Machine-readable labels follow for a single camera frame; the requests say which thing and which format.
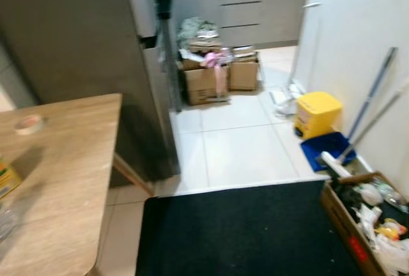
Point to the grey fridge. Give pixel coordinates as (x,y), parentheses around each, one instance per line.
(77,33)

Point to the clear empty plastic bottle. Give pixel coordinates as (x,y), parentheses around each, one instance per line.
(390,194)

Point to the crumpled white paper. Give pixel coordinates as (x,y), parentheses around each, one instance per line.
(369,194)

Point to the blue dustpan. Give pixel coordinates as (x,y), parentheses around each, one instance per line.
(326,148)

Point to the yellow pedal bin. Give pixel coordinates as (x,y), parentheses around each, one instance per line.
(317,113)

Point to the yellow orange wrapper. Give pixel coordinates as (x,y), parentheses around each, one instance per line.
(391,228)

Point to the cardboard rubbish box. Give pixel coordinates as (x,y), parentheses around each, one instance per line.
(348,231)

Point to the crumpled white plastic bag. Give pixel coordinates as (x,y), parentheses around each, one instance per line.
(393,253)

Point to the small cardboard box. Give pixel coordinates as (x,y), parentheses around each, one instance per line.
(244,75)

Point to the black floor mat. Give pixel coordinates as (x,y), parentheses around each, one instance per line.
(243,231)

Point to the pink ribbon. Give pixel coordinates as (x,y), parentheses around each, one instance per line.
(217,65)

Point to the large cardboard box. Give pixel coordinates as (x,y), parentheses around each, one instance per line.
(199,85)

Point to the grey green wrapped bundle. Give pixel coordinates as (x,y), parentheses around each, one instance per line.
(197,30)

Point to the wooden table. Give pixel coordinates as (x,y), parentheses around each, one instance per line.
(57,180)

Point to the beige tape roll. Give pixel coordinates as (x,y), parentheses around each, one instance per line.
(29,124)

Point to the yellow green packet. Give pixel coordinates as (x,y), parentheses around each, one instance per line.
(6,179)

